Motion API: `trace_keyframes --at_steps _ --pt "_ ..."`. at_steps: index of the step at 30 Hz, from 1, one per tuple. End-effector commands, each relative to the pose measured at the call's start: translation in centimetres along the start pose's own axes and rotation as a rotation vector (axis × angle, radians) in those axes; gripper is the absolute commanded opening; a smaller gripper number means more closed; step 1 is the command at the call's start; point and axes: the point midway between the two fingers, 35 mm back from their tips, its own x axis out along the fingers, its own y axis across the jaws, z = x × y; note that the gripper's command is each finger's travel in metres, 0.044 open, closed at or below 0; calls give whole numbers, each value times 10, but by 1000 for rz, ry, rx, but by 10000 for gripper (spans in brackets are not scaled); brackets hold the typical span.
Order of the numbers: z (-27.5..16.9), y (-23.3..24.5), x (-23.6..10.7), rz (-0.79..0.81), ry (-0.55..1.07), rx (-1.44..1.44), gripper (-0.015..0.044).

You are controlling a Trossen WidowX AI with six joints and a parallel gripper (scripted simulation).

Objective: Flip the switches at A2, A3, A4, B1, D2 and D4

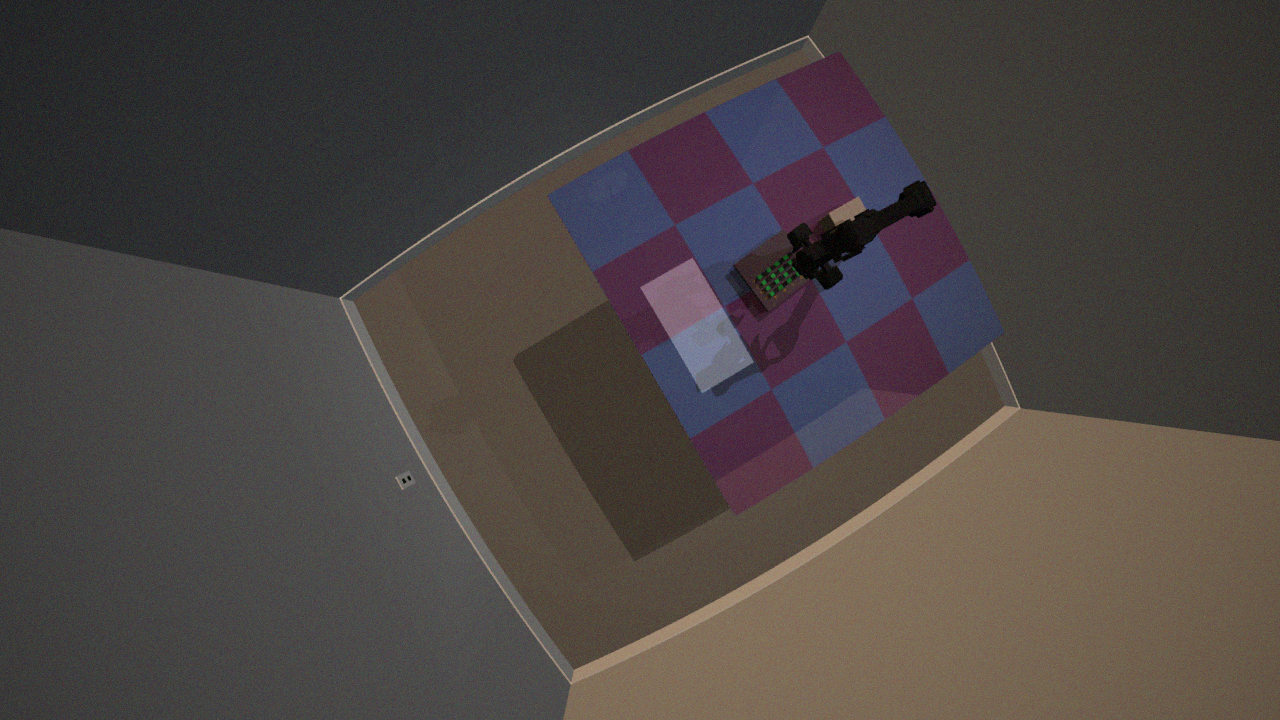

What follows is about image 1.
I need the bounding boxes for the brown switch panel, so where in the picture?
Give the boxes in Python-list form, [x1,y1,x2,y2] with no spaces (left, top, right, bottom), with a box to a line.
[733,229,809,311]

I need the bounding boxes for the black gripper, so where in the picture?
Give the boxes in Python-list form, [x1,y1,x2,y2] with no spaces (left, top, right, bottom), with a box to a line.
[787,223,844,290]

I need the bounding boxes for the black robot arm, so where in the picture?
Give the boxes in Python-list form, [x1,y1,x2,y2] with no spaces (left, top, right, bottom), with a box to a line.
[792,181,937,279]

